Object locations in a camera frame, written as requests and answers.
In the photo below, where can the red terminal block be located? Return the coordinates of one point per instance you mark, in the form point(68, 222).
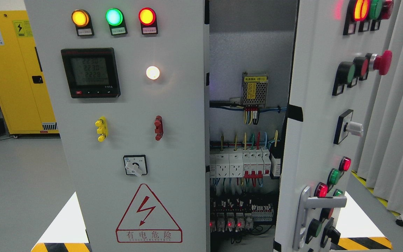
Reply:
point(158, 128)

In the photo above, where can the yellow terminal block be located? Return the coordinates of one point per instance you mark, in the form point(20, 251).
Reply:
point(102, 130)

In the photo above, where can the red indicator lamp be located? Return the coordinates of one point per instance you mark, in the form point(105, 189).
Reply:
point(148, 21)

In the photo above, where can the red electric hazard sign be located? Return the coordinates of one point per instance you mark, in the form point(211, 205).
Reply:
point(146, 220)

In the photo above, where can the black white rotary switch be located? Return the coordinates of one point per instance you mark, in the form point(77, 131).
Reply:
point(135, 165)

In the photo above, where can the black digital power meter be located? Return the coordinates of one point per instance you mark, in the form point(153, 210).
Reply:
point(91, 72)

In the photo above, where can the white breaker and socket row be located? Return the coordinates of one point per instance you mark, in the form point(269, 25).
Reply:
point(230, 163)

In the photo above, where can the green indicator lamp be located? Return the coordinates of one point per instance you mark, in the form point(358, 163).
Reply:
point(116, 22)

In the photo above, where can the relay row with red leds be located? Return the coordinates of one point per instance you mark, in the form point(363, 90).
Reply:
point(236, 221)

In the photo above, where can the white glowing indicator lamp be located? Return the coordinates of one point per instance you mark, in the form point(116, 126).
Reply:
point(153, 72)

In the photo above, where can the black white surge protector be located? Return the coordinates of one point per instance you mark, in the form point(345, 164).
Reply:
point(276, 160)

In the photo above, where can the silver door handle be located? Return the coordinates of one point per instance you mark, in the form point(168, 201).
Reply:
point(308, 226)

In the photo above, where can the metal mesh power supply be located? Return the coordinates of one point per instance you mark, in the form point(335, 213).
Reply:
point(254, 89)

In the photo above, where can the red mushroom emergency button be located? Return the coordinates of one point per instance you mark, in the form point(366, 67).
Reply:
point(380, 63)

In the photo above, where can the grey cabinet door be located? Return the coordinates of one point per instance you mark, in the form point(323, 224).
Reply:
point(331, 98)
point(177, 162)

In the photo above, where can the yellow safety cabinet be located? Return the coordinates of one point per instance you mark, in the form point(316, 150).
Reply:
point(24, 98)

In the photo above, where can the yellow indicator lamp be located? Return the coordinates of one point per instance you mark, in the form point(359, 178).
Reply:
point(82, 22)

